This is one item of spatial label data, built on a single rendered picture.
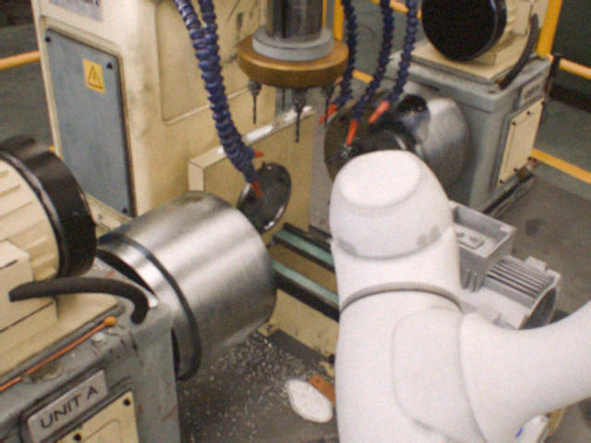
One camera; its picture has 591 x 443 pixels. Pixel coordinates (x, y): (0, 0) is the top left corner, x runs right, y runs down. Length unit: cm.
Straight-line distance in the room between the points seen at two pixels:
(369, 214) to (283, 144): 83
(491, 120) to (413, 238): 102
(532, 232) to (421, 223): 124
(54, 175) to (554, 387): 56
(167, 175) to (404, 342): 89
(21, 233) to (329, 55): 59
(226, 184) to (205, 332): 35
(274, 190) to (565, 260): 70
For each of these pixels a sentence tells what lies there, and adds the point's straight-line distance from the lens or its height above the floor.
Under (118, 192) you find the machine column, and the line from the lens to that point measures 142.
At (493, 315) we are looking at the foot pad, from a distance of 110.
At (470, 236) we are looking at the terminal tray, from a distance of 115.
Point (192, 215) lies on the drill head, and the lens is 109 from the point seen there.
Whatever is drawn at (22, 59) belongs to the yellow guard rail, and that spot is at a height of 56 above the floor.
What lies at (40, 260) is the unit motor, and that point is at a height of 128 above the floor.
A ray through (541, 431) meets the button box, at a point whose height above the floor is 107.
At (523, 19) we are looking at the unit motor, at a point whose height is 127.
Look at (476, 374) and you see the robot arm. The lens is 53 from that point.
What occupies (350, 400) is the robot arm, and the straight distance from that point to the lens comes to 56.
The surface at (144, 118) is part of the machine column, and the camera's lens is 129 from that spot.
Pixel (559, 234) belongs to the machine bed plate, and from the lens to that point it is 183.
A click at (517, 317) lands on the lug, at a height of 109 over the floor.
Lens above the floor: 177
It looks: 34 degrees down
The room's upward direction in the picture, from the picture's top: 2 degrees clockwise
